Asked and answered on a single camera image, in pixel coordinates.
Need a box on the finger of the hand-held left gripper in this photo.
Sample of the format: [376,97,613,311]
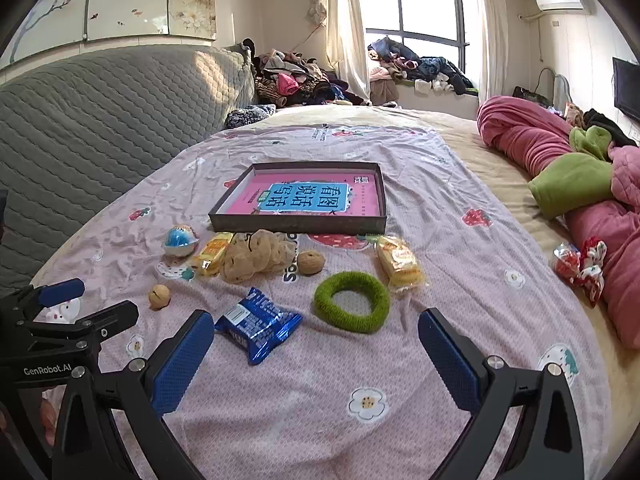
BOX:
[20,301,140,366]
[0,278,86,321]

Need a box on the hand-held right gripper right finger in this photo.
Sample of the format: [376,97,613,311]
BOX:
[417,308,586,480]

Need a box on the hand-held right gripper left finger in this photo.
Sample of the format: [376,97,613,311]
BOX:
[52,310,216,480]

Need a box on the small walnut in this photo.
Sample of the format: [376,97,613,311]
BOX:
[148,284,172,311]

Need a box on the blue snack packet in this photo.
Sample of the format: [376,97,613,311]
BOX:
[215,287,304,366]

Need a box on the yellow rice cracker packet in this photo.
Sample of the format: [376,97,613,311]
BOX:
[367,234,428,295]
[190,231,235,277]

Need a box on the blue white toy capsule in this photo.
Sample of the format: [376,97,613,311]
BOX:
[163,224,199,258]

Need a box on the beige plush toy green handle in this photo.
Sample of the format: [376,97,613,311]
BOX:
[220,229,297,283]

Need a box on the green fuzzy hair ring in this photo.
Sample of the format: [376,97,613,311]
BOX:
[313,271,391,335]

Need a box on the large walnut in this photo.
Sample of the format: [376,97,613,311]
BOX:
[297,251,326,276]

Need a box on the dark shallow cardboard box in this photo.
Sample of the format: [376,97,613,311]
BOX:
[208,162,388,236]

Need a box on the pink strawberry print bedsheet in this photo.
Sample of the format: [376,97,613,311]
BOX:
[30,122,613,480]

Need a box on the grey quilted headboard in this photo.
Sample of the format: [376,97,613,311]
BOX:
[0,45,256,301]

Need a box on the beige bed sheet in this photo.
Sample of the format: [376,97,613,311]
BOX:
[260,105,640,461]

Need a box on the pink and blue book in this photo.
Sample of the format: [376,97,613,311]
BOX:
[227,172,378,218]

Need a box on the green fleece blanket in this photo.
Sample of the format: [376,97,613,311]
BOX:
[528,125,631,221]

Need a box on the pink quilt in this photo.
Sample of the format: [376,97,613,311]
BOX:
[476,95,640,351]

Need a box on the dark floral pillow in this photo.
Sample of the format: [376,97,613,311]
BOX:
[225,104,277,130]

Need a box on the white window seat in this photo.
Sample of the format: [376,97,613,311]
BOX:
[397,85,478,121]

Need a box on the brown hanging cloth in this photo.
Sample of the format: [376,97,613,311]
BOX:
[370,77,401,106]

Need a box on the black bag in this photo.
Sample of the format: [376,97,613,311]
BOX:
[512,86,548,106]

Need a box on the black garment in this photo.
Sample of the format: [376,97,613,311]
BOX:
[582,108,638,148]

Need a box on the clothes pile on windowsill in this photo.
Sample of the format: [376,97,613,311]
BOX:
[367,36,478,96]

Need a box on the pile of mixed clothes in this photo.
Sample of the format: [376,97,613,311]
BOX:
[252,49,373,108]

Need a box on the black television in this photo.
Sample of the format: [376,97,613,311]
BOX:
[612,57,640,123]

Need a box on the cream curtain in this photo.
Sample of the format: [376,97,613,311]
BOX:
[305,0,373,106]
[472,0,511,96]

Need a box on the dark framed window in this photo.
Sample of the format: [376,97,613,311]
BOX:
[357,0,468,73]

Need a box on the white air conditioner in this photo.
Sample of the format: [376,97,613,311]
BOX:
[534,0,593,15]

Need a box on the floral painted wall panel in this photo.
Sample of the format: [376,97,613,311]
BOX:
[0,0,218,68]

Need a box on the white curved metal frame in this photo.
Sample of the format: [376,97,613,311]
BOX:
[537,67,573,106]

